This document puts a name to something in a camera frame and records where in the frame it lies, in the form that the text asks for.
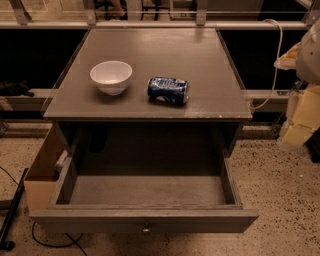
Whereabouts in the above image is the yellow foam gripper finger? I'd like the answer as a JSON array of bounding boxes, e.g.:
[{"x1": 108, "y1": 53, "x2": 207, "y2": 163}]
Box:
[{"x1": 278, "y1": 85, "x2": 320, "y2": 147}]

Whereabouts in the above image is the grey top drawer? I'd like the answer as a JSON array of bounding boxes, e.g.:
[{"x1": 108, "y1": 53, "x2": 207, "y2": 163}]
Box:
[{"x1": 29, "y1": 128, "x2": 260, "y2": 234}]

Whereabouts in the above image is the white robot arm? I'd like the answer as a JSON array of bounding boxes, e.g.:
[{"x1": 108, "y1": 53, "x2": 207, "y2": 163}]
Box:
[{"x1": 274, "y1": 20, "x2": 320, "y2": 147}]

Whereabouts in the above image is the grey drawer cabinet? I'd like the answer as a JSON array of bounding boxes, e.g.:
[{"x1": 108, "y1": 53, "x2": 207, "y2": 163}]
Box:
[{"x1": 44, "y1": 28, "x2": 252, "y2": 151}]

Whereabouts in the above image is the blue crushed soda can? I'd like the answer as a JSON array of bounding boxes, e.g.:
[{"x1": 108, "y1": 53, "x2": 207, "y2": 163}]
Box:
[{"x1": 147, "y1": 77, "x2": 189, "y2": 105}]

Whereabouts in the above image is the white plastic bowl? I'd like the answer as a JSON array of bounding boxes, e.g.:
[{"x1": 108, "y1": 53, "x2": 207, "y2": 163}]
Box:
[{"x1": 89, "y1": 61, "x2": 133, "y2": 96}]

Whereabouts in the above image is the cardboard box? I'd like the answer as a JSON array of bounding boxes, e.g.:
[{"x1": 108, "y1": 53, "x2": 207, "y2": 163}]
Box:
[{"x1": 24, "y1": 126, "x2": 65, "y2": 212}]

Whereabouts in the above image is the black floor bar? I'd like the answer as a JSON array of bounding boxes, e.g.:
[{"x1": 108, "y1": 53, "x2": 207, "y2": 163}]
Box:
[{"x1": 0, "y1": 168, "x2": 28, "y2": 251}]

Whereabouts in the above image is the white cable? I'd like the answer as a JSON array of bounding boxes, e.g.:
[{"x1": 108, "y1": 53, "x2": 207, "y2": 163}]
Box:
[{"x1": 248, "y1": 18, "x2": 284, "y2": 111}]

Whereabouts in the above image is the black floor cable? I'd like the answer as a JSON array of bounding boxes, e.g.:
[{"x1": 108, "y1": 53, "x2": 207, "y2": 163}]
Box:
[{"x1": 31, "y1": 221, "x2": 88, "y2": 256}]

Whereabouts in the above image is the black object on rail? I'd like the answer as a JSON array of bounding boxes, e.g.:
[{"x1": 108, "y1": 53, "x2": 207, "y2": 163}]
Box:
[{"x1": 0, "y1": 80, "x2": 34, "y2": 97}]

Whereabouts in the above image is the metal rail frame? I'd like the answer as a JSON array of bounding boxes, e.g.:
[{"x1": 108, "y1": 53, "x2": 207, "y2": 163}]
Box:
[{"x1": 0, "y1": 0, "x2": 320, "y2": 113}]

